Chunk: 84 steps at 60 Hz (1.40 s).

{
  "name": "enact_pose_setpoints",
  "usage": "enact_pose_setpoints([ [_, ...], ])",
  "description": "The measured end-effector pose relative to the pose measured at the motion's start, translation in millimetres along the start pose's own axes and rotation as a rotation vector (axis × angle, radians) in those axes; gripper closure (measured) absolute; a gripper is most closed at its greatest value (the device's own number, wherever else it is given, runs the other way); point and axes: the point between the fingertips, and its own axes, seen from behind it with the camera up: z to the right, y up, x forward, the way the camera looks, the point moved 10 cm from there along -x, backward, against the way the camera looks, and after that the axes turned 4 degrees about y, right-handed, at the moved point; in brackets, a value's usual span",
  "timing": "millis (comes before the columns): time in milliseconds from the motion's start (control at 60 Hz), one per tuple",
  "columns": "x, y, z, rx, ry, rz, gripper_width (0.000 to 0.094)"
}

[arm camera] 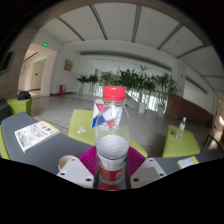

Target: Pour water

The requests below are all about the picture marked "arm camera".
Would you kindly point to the brown wall picture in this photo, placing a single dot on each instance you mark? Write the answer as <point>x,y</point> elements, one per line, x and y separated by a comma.
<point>68,65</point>

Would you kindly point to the large lime green table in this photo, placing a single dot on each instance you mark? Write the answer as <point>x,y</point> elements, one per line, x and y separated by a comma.
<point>81,128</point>

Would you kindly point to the green exit sign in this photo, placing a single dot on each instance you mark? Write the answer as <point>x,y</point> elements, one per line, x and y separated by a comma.
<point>45,44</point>

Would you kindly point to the small lime green table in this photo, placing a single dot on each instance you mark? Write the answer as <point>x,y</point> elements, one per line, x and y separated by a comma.
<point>181,146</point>

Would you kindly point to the clear red-capped water bottle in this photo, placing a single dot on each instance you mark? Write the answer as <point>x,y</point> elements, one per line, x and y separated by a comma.
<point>112,150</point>

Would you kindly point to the row of potted green plants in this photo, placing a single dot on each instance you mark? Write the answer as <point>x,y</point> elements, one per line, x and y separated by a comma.
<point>133,80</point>

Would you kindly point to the flat round red coaster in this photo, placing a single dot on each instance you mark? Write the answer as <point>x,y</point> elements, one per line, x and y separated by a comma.
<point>110,187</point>

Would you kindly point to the small clear water bottle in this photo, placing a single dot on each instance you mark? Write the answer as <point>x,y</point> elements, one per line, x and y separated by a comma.
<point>181,128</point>

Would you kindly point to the colourful printed magazine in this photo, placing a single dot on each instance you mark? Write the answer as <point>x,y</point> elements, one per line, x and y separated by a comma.
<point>35,135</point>

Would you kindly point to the red floor bin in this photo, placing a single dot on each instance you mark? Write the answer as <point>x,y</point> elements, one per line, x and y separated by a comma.
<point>62,89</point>

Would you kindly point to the wooden bench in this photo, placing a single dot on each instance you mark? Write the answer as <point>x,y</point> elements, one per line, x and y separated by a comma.
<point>213,138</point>

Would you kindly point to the lime green chair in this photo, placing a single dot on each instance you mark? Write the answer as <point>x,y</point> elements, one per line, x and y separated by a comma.
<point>3,146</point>

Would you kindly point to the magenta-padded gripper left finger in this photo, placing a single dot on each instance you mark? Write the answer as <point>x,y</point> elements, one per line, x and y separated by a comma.
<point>76,171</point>

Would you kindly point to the white box with coloured triangles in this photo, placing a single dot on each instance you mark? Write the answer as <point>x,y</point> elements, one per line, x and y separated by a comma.
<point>94,120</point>

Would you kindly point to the black bag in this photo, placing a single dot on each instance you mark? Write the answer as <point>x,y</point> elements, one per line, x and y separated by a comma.
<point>24,95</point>

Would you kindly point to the lime green armchair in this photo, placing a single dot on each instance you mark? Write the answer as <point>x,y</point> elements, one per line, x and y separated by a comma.
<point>20,107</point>

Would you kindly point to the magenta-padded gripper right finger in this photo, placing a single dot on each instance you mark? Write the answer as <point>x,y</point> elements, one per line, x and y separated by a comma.
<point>148,171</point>

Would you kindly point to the dark grey armchair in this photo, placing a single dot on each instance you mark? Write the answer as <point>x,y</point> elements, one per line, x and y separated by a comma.
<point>3,110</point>

